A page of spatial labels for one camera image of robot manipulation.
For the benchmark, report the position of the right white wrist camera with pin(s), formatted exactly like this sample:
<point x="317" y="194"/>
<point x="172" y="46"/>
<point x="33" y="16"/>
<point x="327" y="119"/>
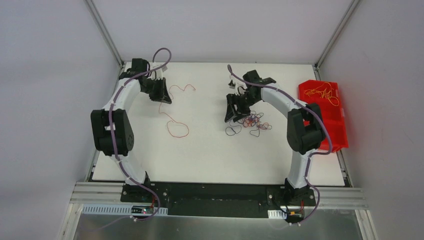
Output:
<point x="238" y="88"/>

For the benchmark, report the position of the left controller board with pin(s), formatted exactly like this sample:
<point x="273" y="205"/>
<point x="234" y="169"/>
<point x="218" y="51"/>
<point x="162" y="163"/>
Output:
<point x="139" y="210"/>

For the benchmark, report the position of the aluminium frame rail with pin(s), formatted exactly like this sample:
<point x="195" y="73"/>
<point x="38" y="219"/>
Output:
<point x="341" y="198"/>

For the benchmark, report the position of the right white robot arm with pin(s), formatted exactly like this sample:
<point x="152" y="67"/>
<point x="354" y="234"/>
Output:
<point x="305" y="126"/>

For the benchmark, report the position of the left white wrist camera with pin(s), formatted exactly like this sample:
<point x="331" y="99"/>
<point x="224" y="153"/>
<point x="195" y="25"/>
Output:
<point x="159" y="73"/>

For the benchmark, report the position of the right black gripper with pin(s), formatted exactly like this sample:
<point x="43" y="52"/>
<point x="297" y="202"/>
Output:
<point x="238" y="100"/>

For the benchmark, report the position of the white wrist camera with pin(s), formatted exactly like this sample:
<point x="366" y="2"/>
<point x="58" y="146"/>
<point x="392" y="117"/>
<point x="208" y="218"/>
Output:
<point x="238" y="88"/>
<point x="159" y="73"/>

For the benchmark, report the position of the red plastic bin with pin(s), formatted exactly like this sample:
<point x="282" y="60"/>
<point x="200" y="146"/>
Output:
<point x="327" y="95"/>

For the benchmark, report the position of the controller board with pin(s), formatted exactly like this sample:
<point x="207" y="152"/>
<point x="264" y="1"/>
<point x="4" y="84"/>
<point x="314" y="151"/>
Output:
<point x="294" y="218"/>
<point x="139" y="210"/>

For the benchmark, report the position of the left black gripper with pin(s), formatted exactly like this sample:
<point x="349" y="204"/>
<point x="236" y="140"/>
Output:
<point x="156" y="86"/>

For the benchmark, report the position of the right controller board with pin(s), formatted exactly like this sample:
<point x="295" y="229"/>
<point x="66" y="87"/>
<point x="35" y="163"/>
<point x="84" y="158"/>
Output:
<point x="294" y="218"/>

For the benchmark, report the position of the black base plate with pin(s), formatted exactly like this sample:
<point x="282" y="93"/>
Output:
<point x="218" y="199"/>

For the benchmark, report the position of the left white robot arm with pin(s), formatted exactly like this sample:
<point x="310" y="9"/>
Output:
<point x="111" y="128"/>

